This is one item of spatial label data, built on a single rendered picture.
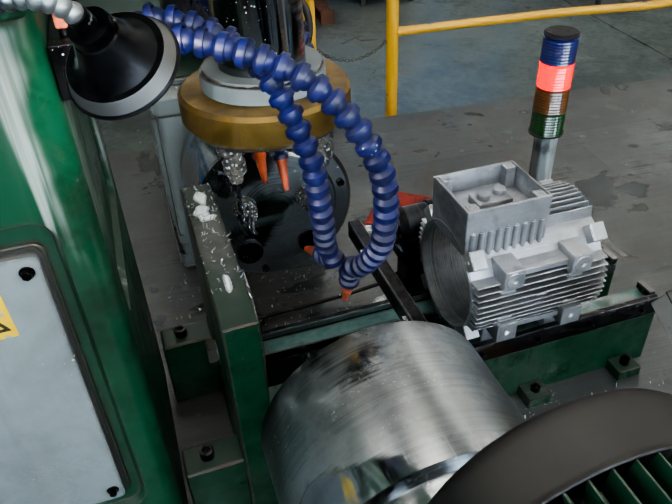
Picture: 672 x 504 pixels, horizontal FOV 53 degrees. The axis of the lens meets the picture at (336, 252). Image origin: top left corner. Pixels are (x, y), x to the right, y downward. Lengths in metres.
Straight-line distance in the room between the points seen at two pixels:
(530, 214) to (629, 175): 0.82
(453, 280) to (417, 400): 0.48
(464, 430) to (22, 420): 0.40
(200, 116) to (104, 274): 0.18
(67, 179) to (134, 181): 1.15
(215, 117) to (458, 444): 0.37
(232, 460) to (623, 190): 1.10
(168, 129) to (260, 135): 0.56
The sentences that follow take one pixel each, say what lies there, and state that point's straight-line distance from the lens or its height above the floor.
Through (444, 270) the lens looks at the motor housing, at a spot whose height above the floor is 0.97.
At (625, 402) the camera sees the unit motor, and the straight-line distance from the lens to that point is 0.34.
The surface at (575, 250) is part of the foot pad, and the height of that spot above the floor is 1.08.
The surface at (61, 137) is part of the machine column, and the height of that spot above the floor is 1.39.
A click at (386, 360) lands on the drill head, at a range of 0.61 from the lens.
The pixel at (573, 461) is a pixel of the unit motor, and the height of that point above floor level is 1.36.
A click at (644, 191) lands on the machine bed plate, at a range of 1.65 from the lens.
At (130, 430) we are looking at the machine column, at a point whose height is 1.07.
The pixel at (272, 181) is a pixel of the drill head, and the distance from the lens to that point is 1.02.
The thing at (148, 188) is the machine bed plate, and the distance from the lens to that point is 1.65.
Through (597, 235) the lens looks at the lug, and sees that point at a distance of 0.95.
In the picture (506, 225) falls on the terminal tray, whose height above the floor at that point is 1.11.
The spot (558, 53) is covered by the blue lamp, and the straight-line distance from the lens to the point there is 1.24.
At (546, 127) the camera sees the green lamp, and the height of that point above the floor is 1.05.
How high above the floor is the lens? 1.60
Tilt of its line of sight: 36 degrees down
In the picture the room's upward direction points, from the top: 3 degrees counter-clockwise
